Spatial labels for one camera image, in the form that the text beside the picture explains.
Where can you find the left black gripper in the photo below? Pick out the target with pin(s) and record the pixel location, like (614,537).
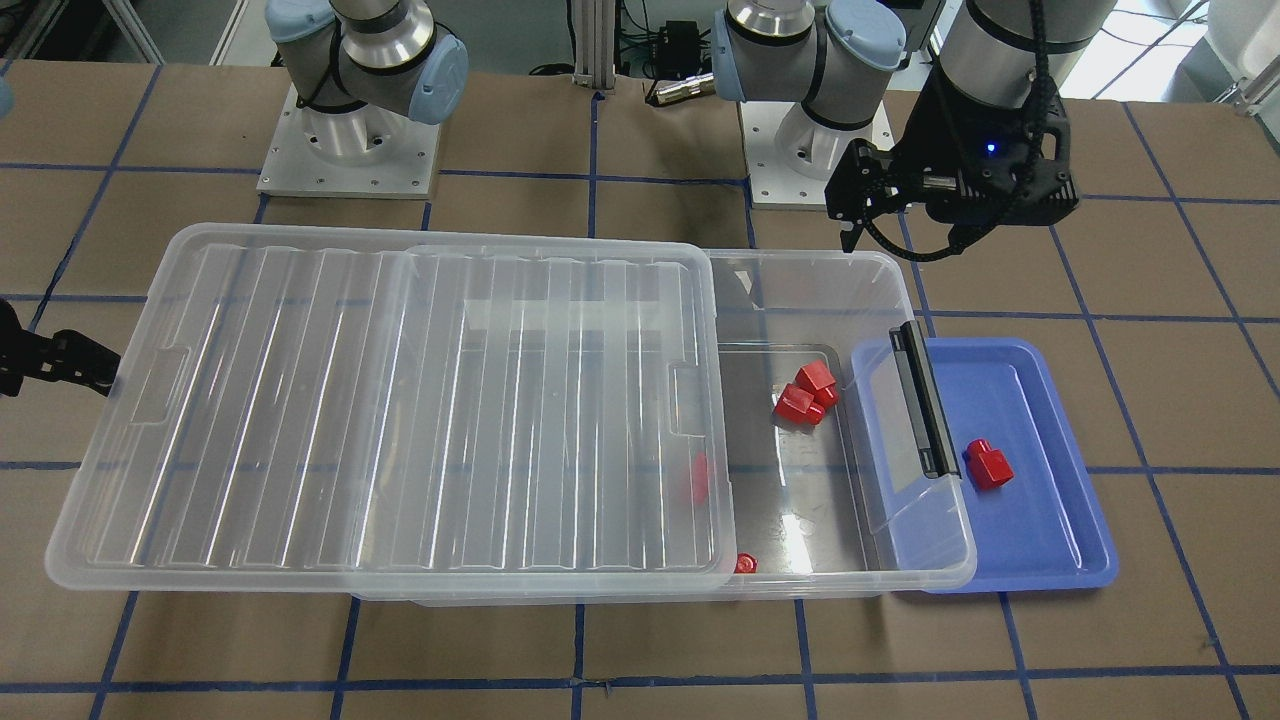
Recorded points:
(940,128)

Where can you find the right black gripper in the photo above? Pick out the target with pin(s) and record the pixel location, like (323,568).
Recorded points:
(52,357)

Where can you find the clear plastic box lid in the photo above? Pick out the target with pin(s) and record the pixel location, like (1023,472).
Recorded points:
(195,477)

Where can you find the red block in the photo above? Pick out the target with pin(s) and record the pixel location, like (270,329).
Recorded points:
(818,380)
(987,465)
(799,406)
(745,564)
(699,483)

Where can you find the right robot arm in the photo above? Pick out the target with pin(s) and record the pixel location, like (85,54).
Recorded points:
(372,83)

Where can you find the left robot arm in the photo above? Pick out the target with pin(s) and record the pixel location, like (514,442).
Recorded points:
(836,60)

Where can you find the clear plastic storage box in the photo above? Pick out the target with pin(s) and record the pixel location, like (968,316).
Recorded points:
(850,540)

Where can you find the blue plastic tray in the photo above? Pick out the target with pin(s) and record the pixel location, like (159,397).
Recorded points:
(1043,531)

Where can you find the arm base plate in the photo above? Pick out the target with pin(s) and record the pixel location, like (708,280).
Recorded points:
(368,153)
(790,158)

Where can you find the black box latch handle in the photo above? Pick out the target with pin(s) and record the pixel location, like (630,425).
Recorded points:
(933,441)

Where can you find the aluminium frame post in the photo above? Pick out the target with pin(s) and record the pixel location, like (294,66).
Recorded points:
(593,37)

